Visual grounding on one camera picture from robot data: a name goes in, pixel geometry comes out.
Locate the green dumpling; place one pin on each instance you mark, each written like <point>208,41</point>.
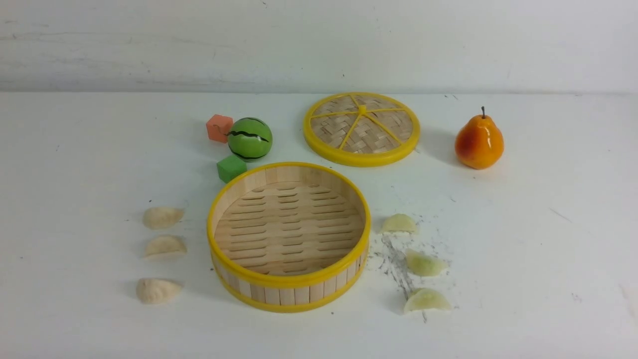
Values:
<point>424,299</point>
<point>399,223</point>
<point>424,265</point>

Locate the white dumpling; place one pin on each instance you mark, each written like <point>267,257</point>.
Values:
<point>157,291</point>
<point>165,246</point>
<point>162,217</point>

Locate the yellow-rimmed woven steamer lid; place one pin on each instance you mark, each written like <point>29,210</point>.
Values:
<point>361,129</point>

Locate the yellow-rimmed bamboo steamer tray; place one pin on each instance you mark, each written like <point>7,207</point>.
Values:
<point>289,236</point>

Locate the green toy watermelon ball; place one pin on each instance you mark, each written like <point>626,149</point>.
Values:
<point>250,139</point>

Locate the green foam cube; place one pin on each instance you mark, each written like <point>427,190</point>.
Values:
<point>230,167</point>

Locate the orange foam cube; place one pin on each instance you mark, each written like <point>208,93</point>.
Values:
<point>218,127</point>

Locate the orange toy pear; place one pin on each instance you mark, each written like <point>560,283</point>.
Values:
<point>480,143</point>

